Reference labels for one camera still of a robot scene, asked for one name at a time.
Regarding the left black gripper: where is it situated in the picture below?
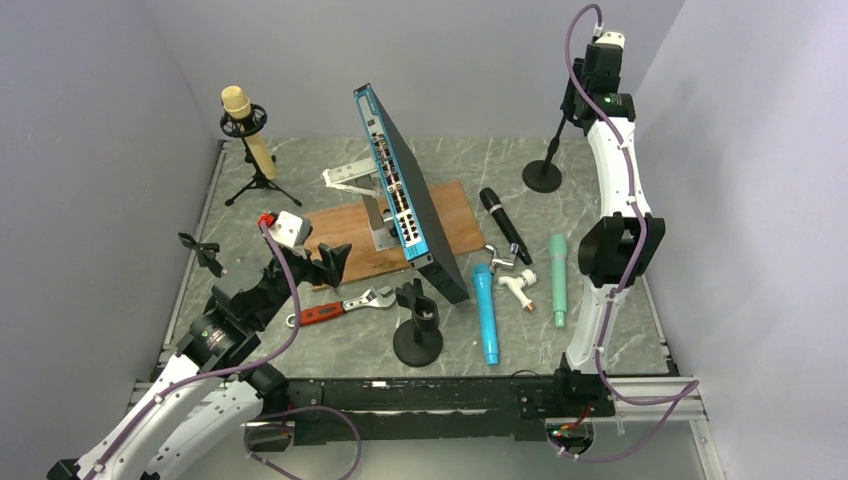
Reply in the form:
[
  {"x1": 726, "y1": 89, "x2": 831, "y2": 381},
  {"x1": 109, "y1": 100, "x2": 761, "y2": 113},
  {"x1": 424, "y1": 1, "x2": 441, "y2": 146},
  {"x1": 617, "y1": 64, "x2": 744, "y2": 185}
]
[{"x1": 252, "y1": 240, "x2": 352, "y2": 328}]

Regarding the black stand of green microphone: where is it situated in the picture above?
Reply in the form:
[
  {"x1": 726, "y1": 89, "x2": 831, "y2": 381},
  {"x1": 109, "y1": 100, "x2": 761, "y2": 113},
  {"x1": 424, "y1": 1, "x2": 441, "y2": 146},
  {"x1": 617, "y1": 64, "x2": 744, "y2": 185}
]
[{"x1": 392, "y1": 278, "x2": 443, "y2": 368}]

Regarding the black round-base mic stand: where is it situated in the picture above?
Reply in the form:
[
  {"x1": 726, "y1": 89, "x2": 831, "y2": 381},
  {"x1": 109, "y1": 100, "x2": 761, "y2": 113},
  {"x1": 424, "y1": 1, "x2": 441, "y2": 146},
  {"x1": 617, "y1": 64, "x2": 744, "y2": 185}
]
[{"x1": 178, "y1": 232, "x2": 224, "y2": 278}]

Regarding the blue microphone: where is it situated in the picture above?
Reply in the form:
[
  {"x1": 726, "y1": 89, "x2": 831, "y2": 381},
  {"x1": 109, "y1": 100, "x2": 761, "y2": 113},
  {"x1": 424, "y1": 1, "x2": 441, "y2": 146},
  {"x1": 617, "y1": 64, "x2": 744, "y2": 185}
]
[{"x1": 471, "y1": 264, "x2": 500, "y2": 365}]

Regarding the black microphone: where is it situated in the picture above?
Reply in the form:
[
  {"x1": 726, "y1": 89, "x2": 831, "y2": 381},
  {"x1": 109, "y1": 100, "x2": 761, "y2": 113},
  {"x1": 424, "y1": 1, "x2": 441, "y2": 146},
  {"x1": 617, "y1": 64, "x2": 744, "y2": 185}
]
[{"x1": 479, "y1": 187, "x2": 533, "y2": 265}]

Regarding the black stand with shock mount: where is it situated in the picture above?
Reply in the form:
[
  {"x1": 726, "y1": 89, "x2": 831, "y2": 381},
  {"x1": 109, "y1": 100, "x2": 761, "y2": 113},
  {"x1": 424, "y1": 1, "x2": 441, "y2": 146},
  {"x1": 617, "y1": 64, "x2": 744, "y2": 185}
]
[{"x1": 522, "y1": 113, "x2": 567, "y2": 193}]

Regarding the mint green microphone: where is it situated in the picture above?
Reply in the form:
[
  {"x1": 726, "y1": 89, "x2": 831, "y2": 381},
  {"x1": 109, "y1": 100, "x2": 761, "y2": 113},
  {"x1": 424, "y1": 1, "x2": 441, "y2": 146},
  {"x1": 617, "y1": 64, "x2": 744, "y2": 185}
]
[{"x1": 548, "y1": 234, "x2": 568, "y2": 328}]

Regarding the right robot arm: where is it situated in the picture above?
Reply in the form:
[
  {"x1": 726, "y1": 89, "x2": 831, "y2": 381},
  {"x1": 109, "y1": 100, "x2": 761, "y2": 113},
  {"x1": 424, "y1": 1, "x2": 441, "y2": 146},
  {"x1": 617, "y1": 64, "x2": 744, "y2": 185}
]
[{"x1": 550, "y1": 38, "x2": 666, "y2": 415}]

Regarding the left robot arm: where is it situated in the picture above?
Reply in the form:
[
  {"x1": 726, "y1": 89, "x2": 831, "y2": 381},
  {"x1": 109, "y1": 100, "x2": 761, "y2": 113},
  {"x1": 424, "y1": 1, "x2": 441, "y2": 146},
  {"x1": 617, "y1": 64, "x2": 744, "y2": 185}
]
[{"x1": 46, "y1": 241, "x2": 352, "y2": 479}]

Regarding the beige microphone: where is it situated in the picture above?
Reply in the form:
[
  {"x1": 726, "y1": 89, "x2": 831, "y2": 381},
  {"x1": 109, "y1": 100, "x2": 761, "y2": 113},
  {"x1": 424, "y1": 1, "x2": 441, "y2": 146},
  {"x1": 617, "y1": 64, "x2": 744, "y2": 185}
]
[{"x1": 219, "y1": 85, "x2": 277, "y2": 180}]

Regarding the chrome faucet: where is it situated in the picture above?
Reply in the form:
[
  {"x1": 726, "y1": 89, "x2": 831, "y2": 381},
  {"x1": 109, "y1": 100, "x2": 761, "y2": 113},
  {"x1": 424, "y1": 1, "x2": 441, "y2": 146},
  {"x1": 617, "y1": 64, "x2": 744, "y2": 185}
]
[{"x1": 484, "y1": 243, "x2": 520, "y2": 275}]

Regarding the white plastic faucet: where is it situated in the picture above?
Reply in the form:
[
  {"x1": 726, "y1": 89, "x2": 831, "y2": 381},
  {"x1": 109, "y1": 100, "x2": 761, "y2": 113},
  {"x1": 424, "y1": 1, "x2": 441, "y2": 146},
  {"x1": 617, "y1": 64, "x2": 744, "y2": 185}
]
[{"x1": 497, "y1": 269, "x2": 538, "y2": 312}]

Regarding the adjustable wrench red handle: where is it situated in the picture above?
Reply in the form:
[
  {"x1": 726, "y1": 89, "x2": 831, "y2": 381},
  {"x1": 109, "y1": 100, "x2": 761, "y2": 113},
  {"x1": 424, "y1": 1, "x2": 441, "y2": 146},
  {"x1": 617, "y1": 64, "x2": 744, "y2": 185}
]
[{"x1": 300, "y1": 287, "x2": 396, "y2": 327}]

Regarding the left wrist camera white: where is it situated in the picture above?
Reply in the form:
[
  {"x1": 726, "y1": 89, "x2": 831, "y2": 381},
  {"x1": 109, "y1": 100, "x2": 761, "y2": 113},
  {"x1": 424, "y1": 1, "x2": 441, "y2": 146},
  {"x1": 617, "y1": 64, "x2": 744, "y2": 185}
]
[{"x1": 258, "y1": 211, "x2": 313, "y2": 258}]

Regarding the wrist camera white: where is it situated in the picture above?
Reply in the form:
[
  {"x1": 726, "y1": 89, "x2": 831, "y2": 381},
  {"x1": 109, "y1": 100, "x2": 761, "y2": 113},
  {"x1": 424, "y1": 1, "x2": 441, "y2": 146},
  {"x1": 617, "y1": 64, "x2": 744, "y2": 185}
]
[
  {"x1": 592, "y1": 24, "x2": 626, "y2": 49},
  {"x1": 258, "y1": 211, "x2": 313, "y2": 258}
]

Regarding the metal bracket holder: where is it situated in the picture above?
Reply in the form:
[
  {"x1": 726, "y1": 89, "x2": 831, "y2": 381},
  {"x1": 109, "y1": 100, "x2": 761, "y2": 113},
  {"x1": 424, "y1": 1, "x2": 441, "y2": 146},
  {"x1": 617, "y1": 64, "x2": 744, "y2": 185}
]
[{"x1": 322, "y1": 159, "x2": 400, "y2": 252}]

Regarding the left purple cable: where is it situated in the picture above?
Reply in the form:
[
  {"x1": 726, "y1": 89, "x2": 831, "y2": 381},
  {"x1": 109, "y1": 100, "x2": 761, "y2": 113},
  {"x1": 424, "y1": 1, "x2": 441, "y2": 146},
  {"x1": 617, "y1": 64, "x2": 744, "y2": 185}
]
[{"x1": 82, "y1": 221, "x2": 305, "y2": 480}]

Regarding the blue black network switch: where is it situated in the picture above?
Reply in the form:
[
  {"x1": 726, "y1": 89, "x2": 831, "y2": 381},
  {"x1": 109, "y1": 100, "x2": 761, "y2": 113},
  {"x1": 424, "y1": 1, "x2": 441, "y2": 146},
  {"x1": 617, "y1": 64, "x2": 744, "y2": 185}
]
[{"x1": 353, "y1": 83, "x2": 469, "y2": 304}]

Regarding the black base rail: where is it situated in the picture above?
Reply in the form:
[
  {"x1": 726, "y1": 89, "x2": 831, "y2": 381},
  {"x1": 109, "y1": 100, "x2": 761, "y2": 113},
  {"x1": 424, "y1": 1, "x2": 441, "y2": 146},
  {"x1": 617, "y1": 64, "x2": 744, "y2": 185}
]
[{"x1": 254, "y1": 372, "x2": 615, "y2": 446}]

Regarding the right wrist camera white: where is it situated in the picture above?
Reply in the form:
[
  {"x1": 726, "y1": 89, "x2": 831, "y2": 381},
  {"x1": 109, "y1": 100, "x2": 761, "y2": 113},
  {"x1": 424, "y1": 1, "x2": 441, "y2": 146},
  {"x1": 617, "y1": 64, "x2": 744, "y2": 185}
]
[{"x1": 592, "y1": 24, "x2": 626, "y2": 49}]

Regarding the aluminium frame rail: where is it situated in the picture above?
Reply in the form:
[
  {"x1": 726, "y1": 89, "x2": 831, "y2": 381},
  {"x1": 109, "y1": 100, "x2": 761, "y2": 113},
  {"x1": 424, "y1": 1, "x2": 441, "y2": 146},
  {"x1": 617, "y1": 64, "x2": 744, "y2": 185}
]
[{"x1": 105, "y1": 377, "x2": 727, "y2": 480}]

